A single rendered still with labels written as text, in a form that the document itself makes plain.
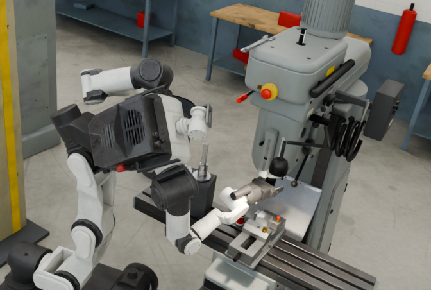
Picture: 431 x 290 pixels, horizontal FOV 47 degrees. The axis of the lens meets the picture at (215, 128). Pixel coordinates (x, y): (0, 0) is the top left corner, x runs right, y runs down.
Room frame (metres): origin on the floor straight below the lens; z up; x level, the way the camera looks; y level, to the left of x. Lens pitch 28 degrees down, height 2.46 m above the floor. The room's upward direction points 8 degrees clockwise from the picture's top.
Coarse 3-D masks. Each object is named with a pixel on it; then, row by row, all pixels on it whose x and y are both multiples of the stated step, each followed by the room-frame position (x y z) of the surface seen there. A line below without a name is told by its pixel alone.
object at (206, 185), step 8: (192, 168) 2.10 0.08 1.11; (208, 176) 2.03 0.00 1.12; (216, 176) 2.06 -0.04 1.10; (200, 184) 1.97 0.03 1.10; (208, 184) 1.98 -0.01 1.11; (200, 192) 1.97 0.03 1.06; (208, 192) 1.97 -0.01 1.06; (192, 200) 1.97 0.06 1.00; (200, 200) 1.96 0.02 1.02; (208, 200) 1.99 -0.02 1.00; (192, 208) 1.97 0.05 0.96; (200, 208) 1.96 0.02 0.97; (208, 208) 2.01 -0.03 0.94; (200, 216) 1.96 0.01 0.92
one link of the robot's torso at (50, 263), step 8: (56, 248) 1.79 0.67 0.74; (64, 248) 1.80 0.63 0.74; (48, 256) 1.73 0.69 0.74; (56, 256) 1.75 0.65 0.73; (64, 256) 1.80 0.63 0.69; (40, 264) 1.69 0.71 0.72; (48, 264) 1.69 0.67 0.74; (56, 264) 1.75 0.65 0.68; (40, 272) 1.64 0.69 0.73; (48, 272) 1.68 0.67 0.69; (40, 280) 1.63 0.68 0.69; (48, 280) 1.62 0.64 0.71; (56, 280) 1.61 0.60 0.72; (64, 280) 1.61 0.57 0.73; (40, 288) 1.64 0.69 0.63; (48, 288) 1.62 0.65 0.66; (56, 288) 1.61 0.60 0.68; (64, 288) 1.60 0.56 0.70; (72, 288) 1.60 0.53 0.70
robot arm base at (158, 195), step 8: (176, 168) 1.51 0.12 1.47; (184, 168) 1.52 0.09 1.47; (152, 176) 1.46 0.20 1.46; (160, 176) 1.46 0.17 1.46; (168, 176) 1.48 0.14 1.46; (192, 176) 1.49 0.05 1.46; (152, 184) 1.44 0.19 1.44; (192, 184) 1.47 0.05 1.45; (152, 192) 1.44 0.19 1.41; (160, 192) 1.40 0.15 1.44; (160, 200) 1.39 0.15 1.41; (160, 208) 1.39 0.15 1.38
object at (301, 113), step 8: (328, 88) 1.91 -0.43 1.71; (256, 96) 1.79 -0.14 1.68; (320, 96) 1.82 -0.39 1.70; (256, 104) 1.79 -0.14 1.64; (264, 104) 1.77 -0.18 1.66; (272, 104) 1.76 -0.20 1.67; (280, 104) 1.75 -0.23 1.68; (288, 104) 1.73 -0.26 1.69; (304, 104) 1.70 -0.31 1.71; (312, 104) 1.75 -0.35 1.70; (320, 104) 1.85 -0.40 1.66; (280, 112) 1.74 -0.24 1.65; (288, 112) 1.73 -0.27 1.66; (296, 112) 1.71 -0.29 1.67; (304, 112) 1.70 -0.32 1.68; (312, 112) 1.78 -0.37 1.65; (296, 120) 1.71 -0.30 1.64; (304, 120) 1.71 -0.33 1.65
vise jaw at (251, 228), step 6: (246, 222) 1.83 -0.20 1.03; (252, 222) 1.84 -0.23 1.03; (246, 228) 1.81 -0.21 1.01; (252, 228) 1.80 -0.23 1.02; (258, 228) 1.80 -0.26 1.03; (252, 234) 1.79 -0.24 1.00; (258, 234) 1.78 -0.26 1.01; (264, 234) 1.77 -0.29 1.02; (270, 234) 1.79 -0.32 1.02; (264, 240) 1.76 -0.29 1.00
